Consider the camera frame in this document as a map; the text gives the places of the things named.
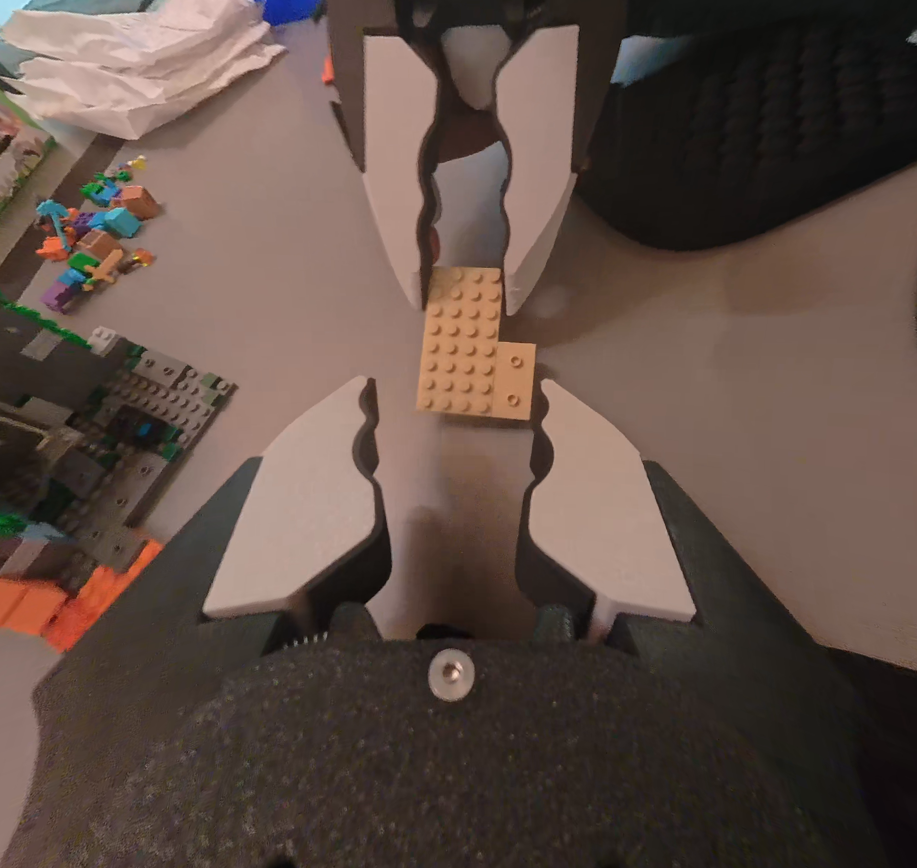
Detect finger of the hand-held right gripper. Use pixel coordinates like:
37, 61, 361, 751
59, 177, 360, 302
494, 23, 581, 316
363, 32, 440, 312

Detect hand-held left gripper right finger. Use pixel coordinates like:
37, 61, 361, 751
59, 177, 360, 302
517, 378, 698, 623

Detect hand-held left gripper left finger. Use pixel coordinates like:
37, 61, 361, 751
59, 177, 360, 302
203, 376, 393, 620

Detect tan brick plate assembly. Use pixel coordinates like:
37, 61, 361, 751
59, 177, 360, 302
416, 266, 537, 426

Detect grey brick castle model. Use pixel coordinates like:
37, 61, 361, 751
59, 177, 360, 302
0, 295, 239, 654

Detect crumpled white paper bags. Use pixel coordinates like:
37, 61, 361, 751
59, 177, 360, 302
0, 0, 288, 140

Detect pile of colourful toy figures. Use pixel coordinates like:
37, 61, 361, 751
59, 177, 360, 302
36, 155, 160, 314

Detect green toy set box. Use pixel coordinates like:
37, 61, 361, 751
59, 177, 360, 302
0, 91, 58, 213

